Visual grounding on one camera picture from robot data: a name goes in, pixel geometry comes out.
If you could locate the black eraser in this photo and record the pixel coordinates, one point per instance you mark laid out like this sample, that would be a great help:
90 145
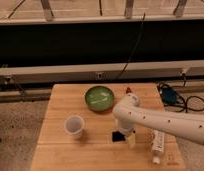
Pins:
117 136

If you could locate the blue power box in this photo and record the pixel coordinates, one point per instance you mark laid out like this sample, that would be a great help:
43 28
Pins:
169 96

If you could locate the green bowl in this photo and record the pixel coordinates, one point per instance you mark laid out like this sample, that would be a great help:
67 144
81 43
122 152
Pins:
99 98

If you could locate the white metal rail beam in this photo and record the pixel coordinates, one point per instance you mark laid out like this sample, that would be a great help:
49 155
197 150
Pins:
97 72

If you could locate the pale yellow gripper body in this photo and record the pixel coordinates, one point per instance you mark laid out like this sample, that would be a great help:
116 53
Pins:
131 139

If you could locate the white toothpaste tube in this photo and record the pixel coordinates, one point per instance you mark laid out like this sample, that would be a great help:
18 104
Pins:
158 145

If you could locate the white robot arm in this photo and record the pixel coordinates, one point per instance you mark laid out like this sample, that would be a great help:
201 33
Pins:
128 113

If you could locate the red-brown sausage toy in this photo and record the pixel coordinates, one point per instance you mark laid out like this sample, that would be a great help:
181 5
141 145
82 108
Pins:
128 90

